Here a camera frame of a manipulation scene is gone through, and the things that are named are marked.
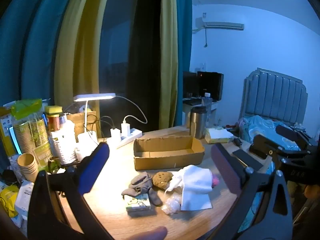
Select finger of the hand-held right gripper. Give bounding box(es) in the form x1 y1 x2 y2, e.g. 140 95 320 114
249 134 284 160
276 125 316 151

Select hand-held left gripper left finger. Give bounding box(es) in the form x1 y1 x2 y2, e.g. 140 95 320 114
27 142 118 240

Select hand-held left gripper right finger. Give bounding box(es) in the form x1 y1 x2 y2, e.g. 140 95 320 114
211 143 293 240

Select white towel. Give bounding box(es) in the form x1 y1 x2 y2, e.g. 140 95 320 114
179 165 213 211

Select white face mask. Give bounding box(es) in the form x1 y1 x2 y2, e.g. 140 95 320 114
164 174 184 195

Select printed tissue pack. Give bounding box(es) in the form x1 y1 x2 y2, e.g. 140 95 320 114
124 194 151 212

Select brown plush bear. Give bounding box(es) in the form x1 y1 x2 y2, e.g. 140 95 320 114
152 171 173 189

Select clear plastic bag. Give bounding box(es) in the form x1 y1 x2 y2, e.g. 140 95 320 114
161 195 182 215

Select cardboard box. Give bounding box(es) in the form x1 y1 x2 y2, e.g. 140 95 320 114
133 130 205 171

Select person's right hand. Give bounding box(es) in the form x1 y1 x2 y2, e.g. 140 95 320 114
303 184 320 204

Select person's left hand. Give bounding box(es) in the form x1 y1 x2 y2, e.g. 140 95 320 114
132 226 167 240

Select black flat wallet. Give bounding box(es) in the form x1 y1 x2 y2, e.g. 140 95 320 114
232 149 264 172

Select blue blanket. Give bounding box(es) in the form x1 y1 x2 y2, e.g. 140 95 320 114
237 115 308 147

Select white desk lamp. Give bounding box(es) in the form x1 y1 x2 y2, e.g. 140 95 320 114
73 93 117 160

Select yellow tissue pack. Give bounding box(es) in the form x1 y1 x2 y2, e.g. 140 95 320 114
204 127 234 144

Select white woven basket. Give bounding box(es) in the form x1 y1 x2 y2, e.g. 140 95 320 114
49 127 78 164

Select grey padded headboard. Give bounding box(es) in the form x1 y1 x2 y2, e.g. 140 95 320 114
240 67 308 128

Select white power strip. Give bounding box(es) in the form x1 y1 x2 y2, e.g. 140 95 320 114
107 128 143 148

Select brown paper bag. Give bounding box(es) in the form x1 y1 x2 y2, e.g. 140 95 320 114
66 111 98 140

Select steel tumbler with black lid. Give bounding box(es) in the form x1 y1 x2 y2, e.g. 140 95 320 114
189 106 208 139

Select red jar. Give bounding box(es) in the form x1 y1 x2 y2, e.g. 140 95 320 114
47 114 60 132

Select stack of brown paper cups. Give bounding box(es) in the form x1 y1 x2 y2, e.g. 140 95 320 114
17 153 39 182

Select clear water bottle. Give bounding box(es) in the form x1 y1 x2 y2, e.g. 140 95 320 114
201 92 213 110

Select green-labelled bag of cups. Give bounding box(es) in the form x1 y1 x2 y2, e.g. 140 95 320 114
11 99 53 170

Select yellow green sponge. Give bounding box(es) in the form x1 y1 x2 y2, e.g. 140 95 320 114
44 105 63 115

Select white side desk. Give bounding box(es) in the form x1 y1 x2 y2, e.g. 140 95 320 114
182 97 218 127

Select white carton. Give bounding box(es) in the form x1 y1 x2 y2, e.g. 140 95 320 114
14 180 35 228

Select large black monitor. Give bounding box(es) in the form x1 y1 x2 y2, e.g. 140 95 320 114
197 71 224 100

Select yellow plastic bag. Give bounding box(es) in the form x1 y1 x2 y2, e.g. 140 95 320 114
0 185 19 218

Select small black monitor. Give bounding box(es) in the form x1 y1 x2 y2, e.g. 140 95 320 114
183 71 198 98

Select yellow carton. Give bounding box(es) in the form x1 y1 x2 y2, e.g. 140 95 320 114
0 105 18 155

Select yellow curtain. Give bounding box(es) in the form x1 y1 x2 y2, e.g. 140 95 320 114
54 0 105 140
159 0 179 129

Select dark window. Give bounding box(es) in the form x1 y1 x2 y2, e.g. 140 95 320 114
99 0 162 133

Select white air conditioner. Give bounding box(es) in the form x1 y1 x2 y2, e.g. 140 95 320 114
203 21 245 31

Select teal curtain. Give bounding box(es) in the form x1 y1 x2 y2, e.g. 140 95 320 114
175 0 193 127
0 0 83 108

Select black cable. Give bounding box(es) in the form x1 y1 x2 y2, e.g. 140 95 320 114
85 114 115 145

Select white cable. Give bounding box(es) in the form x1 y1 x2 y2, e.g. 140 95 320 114
115 95 148 125

